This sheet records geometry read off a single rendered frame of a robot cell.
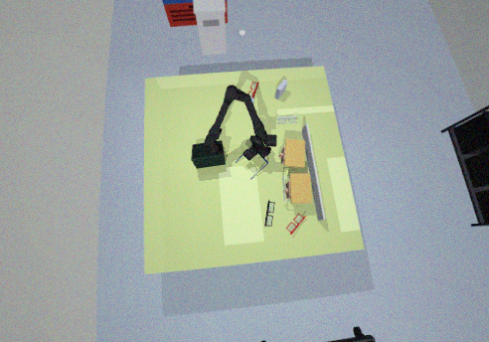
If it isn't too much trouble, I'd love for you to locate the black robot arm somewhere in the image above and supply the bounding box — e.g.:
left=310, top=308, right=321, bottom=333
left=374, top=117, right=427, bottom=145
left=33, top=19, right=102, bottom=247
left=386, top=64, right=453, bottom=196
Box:
left=204, top=85, right=277, bottom=158

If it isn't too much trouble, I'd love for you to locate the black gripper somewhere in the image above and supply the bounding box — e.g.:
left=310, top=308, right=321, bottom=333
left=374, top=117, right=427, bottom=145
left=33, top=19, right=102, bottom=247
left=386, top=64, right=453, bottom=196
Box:
left=243, top=142, right=265, bottom=161

